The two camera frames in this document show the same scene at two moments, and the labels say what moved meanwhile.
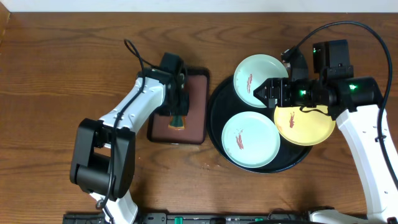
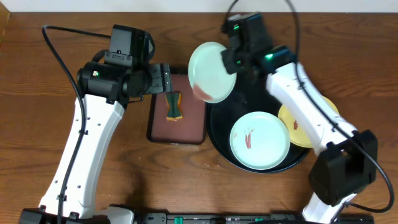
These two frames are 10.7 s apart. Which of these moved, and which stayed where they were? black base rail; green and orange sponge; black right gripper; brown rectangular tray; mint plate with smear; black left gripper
Moved: mint plate with smear; green and orange sponge; black left gripper; black right gripper
Stayed: brown rectangular tray; black base rail
